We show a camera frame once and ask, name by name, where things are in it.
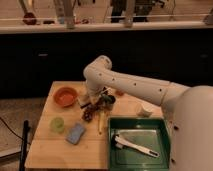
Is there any orange fruit toy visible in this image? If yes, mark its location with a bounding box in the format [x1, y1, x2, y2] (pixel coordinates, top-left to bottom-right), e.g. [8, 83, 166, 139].
[115, 90, 125, 96]

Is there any green plastic cup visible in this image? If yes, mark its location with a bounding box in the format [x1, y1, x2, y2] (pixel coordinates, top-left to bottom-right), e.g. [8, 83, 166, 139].
[50, 117, 64, 133]

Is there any small white cup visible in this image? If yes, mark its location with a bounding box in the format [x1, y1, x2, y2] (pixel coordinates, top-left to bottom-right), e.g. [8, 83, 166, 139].
[139, 105, 153, 117]

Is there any red object on shelf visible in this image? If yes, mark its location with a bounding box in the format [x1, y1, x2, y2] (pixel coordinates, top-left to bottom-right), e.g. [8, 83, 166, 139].
[23, 12, 37, 25]

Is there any green plastic tray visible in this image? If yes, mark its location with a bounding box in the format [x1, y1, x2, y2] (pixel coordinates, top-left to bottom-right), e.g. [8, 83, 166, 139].
[108, 117, 170, 171]

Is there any blue sponge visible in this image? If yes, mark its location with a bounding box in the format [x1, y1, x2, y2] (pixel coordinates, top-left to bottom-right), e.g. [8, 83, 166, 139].
[66, 123, 86, 145]

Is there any white dish brush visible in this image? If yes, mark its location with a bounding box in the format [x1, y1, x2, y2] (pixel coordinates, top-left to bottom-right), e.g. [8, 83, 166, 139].
[112, 134, 159, 158]

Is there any metal can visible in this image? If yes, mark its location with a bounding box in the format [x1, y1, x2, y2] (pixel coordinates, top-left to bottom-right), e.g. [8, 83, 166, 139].
[103, 95, 116, 110]

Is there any black cable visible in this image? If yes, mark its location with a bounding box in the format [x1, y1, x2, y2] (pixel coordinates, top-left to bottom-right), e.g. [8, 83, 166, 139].
[0, 117, 32, 146]

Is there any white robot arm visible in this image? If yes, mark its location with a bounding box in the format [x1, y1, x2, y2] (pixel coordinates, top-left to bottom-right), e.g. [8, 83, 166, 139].
[83, 55, 213, 171]

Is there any yellow banana toy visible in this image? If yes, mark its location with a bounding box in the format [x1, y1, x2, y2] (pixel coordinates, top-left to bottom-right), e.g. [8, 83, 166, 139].
[98, 111, 105, 134]

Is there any dark red toy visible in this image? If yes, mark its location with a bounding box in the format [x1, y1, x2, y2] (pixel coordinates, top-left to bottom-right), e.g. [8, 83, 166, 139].
[82, 104, 99, 122]

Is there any black stand post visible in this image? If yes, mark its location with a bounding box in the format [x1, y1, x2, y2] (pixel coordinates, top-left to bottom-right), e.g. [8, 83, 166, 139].
[19, 120, 30, 171]

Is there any orange bowl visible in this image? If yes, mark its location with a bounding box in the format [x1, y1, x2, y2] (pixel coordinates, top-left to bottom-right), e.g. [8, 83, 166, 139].
[53, 87, 78, 107]

